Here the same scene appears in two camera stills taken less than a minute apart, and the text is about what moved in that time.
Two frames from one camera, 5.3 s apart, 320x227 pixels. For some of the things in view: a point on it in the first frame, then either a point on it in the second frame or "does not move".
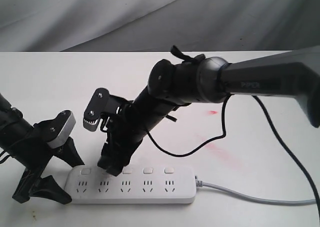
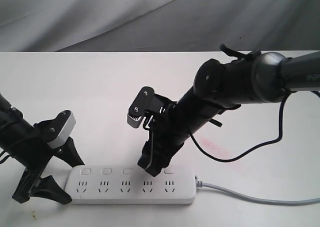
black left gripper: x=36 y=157 does not move
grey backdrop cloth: x=81 y=19 does not move
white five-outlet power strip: x=137 y=184 does not move
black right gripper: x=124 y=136 to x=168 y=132
